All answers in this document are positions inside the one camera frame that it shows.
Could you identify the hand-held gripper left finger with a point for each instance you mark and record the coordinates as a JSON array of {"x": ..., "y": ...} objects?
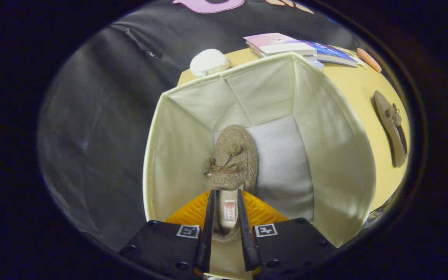
[{"x": 204, "y": 245}]

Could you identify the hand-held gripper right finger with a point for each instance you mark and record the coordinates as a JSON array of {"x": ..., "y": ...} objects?
[{"x": 248, "y": 245}]

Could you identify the brown fuzzy shoe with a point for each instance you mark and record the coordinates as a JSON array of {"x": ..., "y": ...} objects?
[
  {"x": 233, "y": 155},
  {"x": 387, "y": 120}
]

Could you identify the cream fabric storage box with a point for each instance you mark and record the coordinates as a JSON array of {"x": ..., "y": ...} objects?
[{"x": 325, "y": 155}]

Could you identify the white fluffy ball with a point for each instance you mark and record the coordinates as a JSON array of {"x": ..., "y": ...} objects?
[{"x": 209, "y": 62}]

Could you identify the pale blue book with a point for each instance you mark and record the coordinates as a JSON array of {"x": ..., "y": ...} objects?
[{"x": 314, "y": 61}]

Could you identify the pink book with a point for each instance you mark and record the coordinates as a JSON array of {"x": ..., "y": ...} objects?
[{"x": 274, "y": 42}]

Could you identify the orange oval pad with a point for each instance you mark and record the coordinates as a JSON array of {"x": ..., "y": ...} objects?
[{"x": 369, "y": 60}]

